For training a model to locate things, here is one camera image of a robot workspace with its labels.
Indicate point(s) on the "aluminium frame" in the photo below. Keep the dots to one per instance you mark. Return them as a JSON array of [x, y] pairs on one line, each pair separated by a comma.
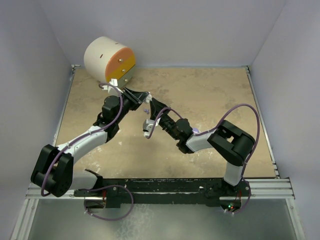
[[202, 95]]

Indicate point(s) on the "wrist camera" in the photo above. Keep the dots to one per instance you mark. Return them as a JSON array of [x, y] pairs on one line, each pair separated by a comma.
[[111, 86], [147, 127]]

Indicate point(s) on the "white earbud charging case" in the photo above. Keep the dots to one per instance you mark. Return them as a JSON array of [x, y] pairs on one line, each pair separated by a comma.
[[148, 98]]

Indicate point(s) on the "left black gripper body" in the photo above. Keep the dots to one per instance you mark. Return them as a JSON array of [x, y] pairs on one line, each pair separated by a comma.
[[128, 104]]

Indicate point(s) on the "round mini drawer cabinet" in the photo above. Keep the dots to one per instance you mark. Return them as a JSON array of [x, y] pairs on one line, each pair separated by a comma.
[[107, 60]]

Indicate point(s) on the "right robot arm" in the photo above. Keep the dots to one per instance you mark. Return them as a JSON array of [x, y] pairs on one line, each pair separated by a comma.
[[232, 143]]

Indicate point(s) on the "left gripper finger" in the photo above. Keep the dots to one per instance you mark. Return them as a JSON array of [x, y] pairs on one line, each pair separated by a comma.
[[132, 94], [142, 99]]

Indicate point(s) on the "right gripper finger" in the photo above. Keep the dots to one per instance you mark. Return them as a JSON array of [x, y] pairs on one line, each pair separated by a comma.
[[154, 110], [161, 105]]

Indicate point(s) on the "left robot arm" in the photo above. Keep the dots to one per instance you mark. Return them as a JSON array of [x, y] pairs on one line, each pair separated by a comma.
[[54, 169]]

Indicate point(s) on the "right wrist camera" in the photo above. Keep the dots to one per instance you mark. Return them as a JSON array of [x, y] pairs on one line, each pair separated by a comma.
[[147, 127]]

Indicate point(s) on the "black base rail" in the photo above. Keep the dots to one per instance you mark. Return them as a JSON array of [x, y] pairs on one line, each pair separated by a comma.
[[208, 191]]

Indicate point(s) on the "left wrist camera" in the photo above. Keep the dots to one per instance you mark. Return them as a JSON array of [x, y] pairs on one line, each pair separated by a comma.
[[111, 86]]

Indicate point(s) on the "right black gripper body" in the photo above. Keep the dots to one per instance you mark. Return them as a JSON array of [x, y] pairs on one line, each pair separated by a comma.
[[166, 123]]

